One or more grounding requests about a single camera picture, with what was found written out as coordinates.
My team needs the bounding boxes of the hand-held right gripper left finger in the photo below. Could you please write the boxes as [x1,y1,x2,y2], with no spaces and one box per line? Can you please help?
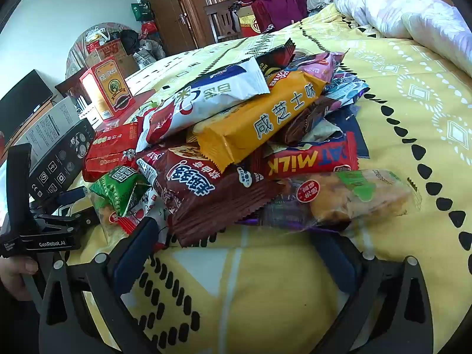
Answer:
[38,217,165,354]

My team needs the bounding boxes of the yellow patterned bedsheet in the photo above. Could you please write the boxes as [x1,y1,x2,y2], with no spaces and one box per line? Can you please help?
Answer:
[66,4,472,354]

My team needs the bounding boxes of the maroon bag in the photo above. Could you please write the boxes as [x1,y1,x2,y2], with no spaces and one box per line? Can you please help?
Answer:
[241,0,308,34]

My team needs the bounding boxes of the black grey cardboard box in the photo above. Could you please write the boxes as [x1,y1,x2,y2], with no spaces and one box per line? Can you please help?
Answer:
[15,96,97,204]

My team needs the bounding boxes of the pile of mixed snack packets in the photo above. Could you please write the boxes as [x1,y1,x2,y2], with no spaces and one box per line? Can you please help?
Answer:
[82,31,423,248]

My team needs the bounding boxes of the white router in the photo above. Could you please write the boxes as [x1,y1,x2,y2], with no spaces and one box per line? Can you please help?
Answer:
[77,98,101,122]

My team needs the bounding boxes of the wooden chair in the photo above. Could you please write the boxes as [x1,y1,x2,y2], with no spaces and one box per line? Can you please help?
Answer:
[203,0,244,43]

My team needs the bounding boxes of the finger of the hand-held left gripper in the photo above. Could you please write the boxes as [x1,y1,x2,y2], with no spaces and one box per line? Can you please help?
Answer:
[55,187,89,207]
[35,208,99,230]

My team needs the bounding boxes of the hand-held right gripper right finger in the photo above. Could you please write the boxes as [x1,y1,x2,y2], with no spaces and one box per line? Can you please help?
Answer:
[312,229,434,354]

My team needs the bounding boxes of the cardboard box red print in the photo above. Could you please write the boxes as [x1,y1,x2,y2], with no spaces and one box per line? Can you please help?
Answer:
[86,38,124,60]
[86,53,140,79]

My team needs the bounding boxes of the white blue snack bag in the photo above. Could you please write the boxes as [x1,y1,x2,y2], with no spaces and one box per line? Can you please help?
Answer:
[136,57,271,152]

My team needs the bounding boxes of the white floral quilt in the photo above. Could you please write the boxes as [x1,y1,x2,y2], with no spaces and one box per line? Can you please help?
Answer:
[334,0,472,78]

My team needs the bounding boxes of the white plastic bags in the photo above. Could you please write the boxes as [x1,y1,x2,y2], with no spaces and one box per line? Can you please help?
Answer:
[133,39,166,69]

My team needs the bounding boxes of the green pea snack bag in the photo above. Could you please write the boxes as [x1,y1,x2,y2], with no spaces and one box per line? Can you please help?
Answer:
[89,170,152,218]

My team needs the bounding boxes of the red tea box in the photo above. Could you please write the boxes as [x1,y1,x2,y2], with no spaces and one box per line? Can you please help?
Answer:
[79,56,133,120]

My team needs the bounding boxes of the round floral tabletop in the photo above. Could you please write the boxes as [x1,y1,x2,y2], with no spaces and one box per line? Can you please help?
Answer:
[65,22,148,80]

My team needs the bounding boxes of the dark wooden nightstand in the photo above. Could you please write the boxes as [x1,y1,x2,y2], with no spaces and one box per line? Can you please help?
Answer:
[55,79,93,119]

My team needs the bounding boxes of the red yellow gift box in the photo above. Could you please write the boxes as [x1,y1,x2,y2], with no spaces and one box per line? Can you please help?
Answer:
[236,5,268,38]

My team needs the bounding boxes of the black bag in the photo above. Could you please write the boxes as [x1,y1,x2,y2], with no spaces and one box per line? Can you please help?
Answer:
[120,29,146,57]

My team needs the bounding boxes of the wooden door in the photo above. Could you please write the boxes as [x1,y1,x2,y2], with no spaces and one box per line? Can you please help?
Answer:
[135,0,201,58]

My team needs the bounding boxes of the yellow snack bar wrapper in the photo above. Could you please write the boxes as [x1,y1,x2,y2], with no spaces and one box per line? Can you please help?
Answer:
[192,70,329,176]

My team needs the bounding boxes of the black television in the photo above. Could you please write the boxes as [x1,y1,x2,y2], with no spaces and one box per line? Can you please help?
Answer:
[0,69,54,144]

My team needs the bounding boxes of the person's left hand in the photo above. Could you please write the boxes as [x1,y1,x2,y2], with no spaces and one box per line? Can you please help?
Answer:
[0,256,39,301]

